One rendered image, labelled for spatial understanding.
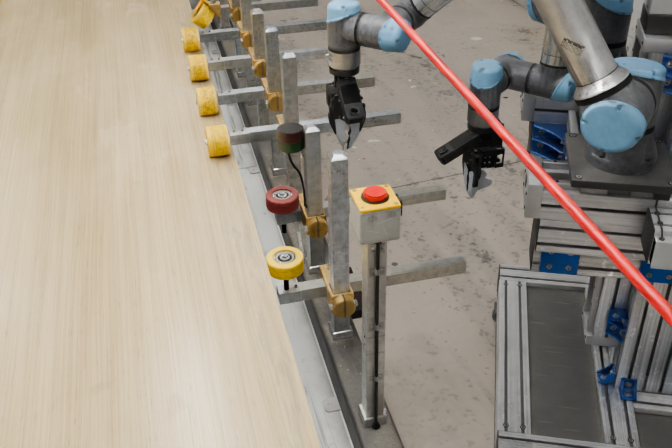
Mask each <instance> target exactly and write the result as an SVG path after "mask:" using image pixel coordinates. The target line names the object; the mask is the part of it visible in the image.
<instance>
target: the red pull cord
mask: <svg viewBox="0 0 672 448"><path fill-rule="evenodd" d="M376 1H377V2H378V3H379V4H380V5H381V6H382V7H383V8H384V9H385V11H386V12H387V13H388V14H389V15H390V16H391V17H392V18H393V19H394V21H395V22H396V23H397V24H398V25H399V26H400V27H401V28H402V29H403V31H404V32H405V33H406V34H407V35H408V36H409V37H410V38H411V39H412V40H413V42H414V43H415V44H416V45H417V46H418V47H419V48H420V49H421V50H422V52H423V53H424V54H425V55H426V56H427V57H428V58H429V59H430V60H431V62H432V63H433V64H434V65H435V66H436V67H437V68H438V69H439V70H440V72H441V73H442V74H443V75H444V76H445V77H446V78H447V79H448V80H449V81H450V83H451V84H452V85H453V86H454V87H455V88H456V89H457V90H458V91H459V93H460V94H461V95H462V96H463V97H464V98H465V99H466V100H467V101H468V103H469V104H470V105H471V106H472V107H473V108H474V109H475V110H476V111H477V113H478V114H479V115H480V116H481V117H482V118H483V119H484V120H485V121H486V122H487V124H488V125H489V126H490V127H491V128H492V129H493V130H494V131H495V132H496V134H497V135H498V136H499V137H500V138H501V139H502V140H503V141H504V142H505V144H506V145H507V146H508V147H509V148H510V149H511V150H512V151H513V152H514V153H515V155H516V156H517V157H518V158H519V159H520V160H521V161H522V162H523V163H524V165H525V166H526V167H527V168H528V169H529V170H530V171H531V172H532V173H533V175H534V176H535V177H536V178H537V179H538V180H539V181H540V182H541V183H542V185H543V186H544V187H545V188H546V189H547V190H548V191H549V192H550V193H551V194H552V196H553V197H554V198H555V199H556V200H557V201H558V202H559V203H560V204H561V206H562V207H563V208H564V209H565V210H566V211H567V212H568V213H569V214H570V216H571V217H572V218H573V219H574V220H575V221H576V222H577V223H578V224H579V225H580V227H581V228H582V229H583V230H584V231H585V232H586V233H587V234H588V235H589V237H590V238H591V239H592V240H593V241H594V242H595V243H596V244H597V245H598V247H599V248H600V249H601V250H602V251H603V252H604V253H605V254H606V255H607V257H608V258H609V259H610V260H611V261H612V262H613V263H614V264H615V265H616V266H617V268H618V269H619V270H620V271H621V272H622V273H623V274H624V275H625V276H626V278H627V279H628V280H629V281H630V282H631V283H632V284H633V285H634V286H635V288H636V289H637V290H638V291H639V292H640V293H641V294H642V295H643V296H644V298H645V299H646V300H647V301H648V302H649V303H650V304H651V305H652V306H653V307H654V309H655V310H656V311H657V312H658V313H659V314H660V315H661V316H662V317H663V319H664V320H665V321H666V322H667V323H668V324H669V325H670V326H671V327H672V306H671V305H670V304H669V303H668V302H667V300H666V299H665V298H664V297H663V296H662V295H661V294H660V293H659V292H658V291H657V290H656V289H655V288H654V287H653V285H652V284H651V283H650V282H649V281H648V280H647V279H646V278H645V277H644V276H643V275H642V274H641V273H640V272H639V270H638V269H637V268H636V267H635V266H634V265H633V264H632V263H631V262H630V261H629V260H628V259H627V258H626V257H625V256H624V254H623V253H622V252H621V251H620V250H619V249H618V248H617V247H616V246H615V245H614V244H613V243H612V242H611V241H610V239H609V238H608V237H607V236H606V235H605V234H604V233H603V232H602V231H601V230H600V229H599V228H598V227H597V226H596V224H595V223H594V222H593V221H592V220H591V219H590V218H589V217H588V216H587V215H586V214H585V213H584V212H583V211H582V209H581V208H580V207H579V206H578V205H577V204H576V203H575V202H574V201H573V200H572V199H571V198H570V197H569V196H568V195H567V193H566V192H565V191H564V190H563V189H562V188H561V187H560V186H559V185H558V184H557V183H556V182H555V181H554V180H553V178H552V177H551V176H550V175H549V174H548V173H547V172H546V171H545V170H544V169H543V168H542V167H541V166H540V165H539V163H538V162H537V161H536V160H535V159H534V158H533V157H532V156H531V155H530V154H529V153H528V152H527V151H526V150H525V148H524V147H523V146H522V145H521V144H520V143H519V142H518V141H517V140H516V139H515V138H514V137H513V136H512V135H511V134H510V132H509V131H508V130H507V129H506V128H505V127H504V126H503V125H502V124H501V123H500V122H499V121H498V120H497V119H496V117H495V116H494V115H493V114H492V113H491V112H490V111H489V110H488V109H487V108H486V107H485V106H484V105H483V104H482V102H481V101H480V100H479V99H478V98H477V97H476V96H475V95H474V94H473V93H472V92H471V91H470V90H469V89H468V88H467V86H466V85H465V84H464V83H463V82H462V81H461V80H460V79H459V78H458V77H457V76H456V75H455V74H454V73H453V71H452V70H451V69H450V68H449V67H448V66H447V65H446V64H445V63H444V62H443V61H442V60H441V59H440V58H439V56H438V55H437V54H436V53H435V52H434V51H433V50H432V49H431V48H430V47H429V46H428V45H427V44H426V43H425V41H424V40H423V39H422V38H421V37H420V36H419V35H418V34H417V33H416V32H415V31H414V30H413V29H412V28H411V27H410V25H409V24H408V23H407V22H406V21H405V20H404V19H403V18H402V17H401V16H400V15H399V14H398V13H397V12H396V10H395V9H394V8H393V7H392V6H391V5H390V4H389V3H388V2H387V1H386V0H376Z"/></svg>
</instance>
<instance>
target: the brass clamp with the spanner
mask: <svg viewBox="0 0 672 448"><path fill-rule="evenodd" d="M299 205H300V208H301V211H302V221H301V222H302V224H303V227H304V231H305V232H306V235H307V236H308V235H309V236H310V237H312V238H315V239H318V237H319V238H322V237H324V236H325V235H326V234H327V232H328V229H329V228H328V225H327V221H326V214H325V212H324V209H323V207H322V209H323V214H321V215H314V216H308V214H307V212H306V209H305V207H304V198H303V193H301V194H299Z"/></svg>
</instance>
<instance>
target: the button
mask: <svg viewBox="0 0 672 448"><path fill-rule="evenodd" d="M363 197H364V198H365V199H366V200H368V201H371V202H379V201H382V200H384V199H385V198H386V197H387V190H386V189H384V188H383V187H381V186H369V187H367V188H366V189H364V191H363Z"/></svg>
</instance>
